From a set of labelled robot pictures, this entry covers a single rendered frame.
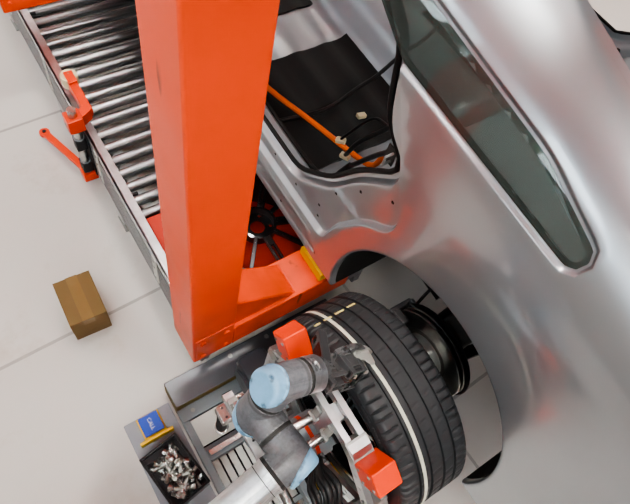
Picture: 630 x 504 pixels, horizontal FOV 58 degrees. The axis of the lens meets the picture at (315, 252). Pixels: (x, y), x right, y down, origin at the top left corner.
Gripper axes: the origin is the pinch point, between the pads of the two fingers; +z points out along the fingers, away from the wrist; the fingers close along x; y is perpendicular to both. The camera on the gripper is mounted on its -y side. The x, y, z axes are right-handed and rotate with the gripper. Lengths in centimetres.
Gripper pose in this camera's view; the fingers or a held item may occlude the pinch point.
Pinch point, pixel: (366, 350)
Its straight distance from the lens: 153.6
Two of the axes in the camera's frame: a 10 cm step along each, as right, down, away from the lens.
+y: 5.5, 6.5, -5.2
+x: 4.3, -7.5, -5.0
